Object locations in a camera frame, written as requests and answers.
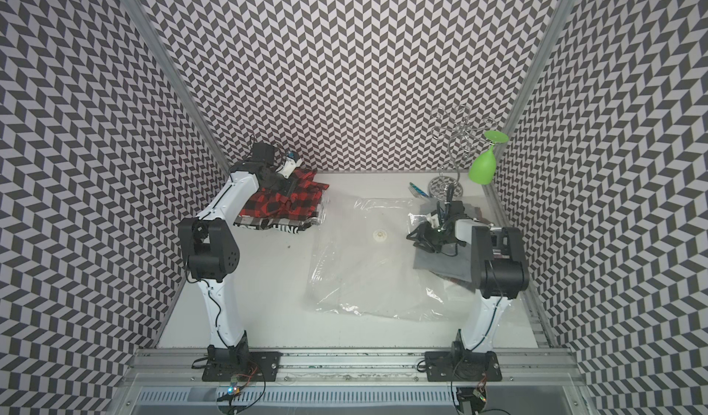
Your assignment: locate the right small circuit board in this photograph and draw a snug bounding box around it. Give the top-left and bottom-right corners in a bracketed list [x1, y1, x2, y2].
[455, 387, 487, 415]

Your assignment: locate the green plastic wine glass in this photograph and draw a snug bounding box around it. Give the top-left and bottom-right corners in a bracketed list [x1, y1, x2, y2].
[468, 130, 510, 186]

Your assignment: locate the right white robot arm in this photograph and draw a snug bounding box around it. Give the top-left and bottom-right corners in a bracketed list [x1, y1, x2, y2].
[406, 219, 530, 358]

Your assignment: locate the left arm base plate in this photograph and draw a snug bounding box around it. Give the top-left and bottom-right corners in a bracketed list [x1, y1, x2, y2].
[201, 349, 282, 383]

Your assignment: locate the black white plaid shirt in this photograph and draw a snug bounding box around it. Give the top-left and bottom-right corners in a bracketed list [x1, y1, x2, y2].
[232, 215, 323, 234]

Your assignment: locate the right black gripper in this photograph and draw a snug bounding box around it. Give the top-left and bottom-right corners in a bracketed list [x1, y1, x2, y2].
[407, 220, 463, 253]

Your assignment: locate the metal wire glass rack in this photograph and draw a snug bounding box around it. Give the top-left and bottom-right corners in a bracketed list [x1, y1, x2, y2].
[428, 104, 496, 201]

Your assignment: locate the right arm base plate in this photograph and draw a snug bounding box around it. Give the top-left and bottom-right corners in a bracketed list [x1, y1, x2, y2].
[423, 350, 503, 383]

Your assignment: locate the dark plaid cloth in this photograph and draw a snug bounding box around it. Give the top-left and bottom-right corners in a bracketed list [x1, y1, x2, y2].
[448, 203, 494, 291]

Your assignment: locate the red black plaid shirt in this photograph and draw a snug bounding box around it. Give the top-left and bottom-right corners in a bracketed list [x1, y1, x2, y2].
[239, 190, 289, 219]

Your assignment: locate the clear plastic vacuum bag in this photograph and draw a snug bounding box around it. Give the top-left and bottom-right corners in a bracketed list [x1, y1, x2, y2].
[305, 196, 475, 322]

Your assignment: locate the aluminium front rail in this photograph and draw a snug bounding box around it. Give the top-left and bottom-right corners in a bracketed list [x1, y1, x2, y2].
[124, 348, 584, 387]

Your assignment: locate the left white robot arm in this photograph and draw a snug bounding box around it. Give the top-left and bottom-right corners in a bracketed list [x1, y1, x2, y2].
[177, 162, 291, 368]

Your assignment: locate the grey cloth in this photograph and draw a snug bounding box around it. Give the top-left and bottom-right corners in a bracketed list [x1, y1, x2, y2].
[407, 210, 455, 281]

